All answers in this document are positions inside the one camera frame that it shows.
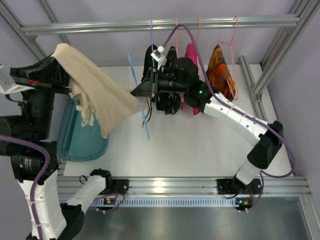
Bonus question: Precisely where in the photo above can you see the light blue wire hanger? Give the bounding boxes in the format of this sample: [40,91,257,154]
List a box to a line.
[127,52,150,140]

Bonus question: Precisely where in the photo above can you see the teal plastic bin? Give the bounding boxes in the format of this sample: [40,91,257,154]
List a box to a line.
[57,98,109,162]

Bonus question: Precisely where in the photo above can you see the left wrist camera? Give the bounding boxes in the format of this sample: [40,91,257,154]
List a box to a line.
[0,64,34,95]

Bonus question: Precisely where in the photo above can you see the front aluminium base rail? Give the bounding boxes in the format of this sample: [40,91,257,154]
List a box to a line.
[56,176,312,198]

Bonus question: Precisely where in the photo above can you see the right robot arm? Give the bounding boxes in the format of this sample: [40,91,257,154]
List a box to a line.
[131,57,283,195]

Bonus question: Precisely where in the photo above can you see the orange patterned garment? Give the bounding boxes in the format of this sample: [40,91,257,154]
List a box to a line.
[206,44,234,102]

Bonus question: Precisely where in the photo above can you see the beige drawstring trousers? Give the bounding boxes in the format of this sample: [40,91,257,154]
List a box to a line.
[51,43,140,139]

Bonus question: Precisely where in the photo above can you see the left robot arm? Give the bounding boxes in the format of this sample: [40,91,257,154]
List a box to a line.
[0,56,112,240]

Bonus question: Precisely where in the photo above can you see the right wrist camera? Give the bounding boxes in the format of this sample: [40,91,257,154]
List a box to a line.
[150,45,165,70]

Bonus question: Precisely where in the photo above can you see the aluminium hanging rail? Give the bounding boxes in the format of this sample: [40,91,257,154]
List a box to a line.
[20,14,301,36]

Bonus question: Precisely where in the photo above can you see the black hanging garment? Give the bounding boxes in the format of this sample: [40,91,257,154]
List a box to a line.
[141,44,158,83]

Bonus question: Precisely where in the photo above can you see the black white speckled garment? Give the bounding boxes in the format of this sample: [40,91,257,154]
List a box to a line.
[156,45,182,115]

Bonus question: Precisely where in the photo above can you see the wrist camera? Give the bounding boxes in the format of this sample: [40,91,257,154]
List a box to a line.
[150,45,165,70]
[0,64,34,95]

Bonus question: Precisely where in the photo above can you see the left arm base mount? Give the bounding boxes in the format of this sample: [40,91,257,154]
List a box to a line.
[82,178,130,198]

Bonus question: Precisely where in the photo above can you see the slotted cable duct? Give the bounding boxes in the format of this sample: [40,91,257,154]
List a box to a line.
[90,197,239,208]

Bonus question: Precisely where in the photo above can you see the blue hanger with black garment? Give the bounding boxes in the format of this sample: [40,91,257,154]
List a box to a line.
[150,19,159,70]

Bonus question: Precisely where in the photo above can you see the pink hanging garment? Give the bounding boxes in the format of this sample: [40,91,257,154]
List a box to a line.
[181,43,200,116]

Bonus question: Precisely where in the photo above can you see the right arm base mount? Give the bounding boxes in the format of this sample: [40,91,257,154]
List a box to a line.
[216,177,262,196]

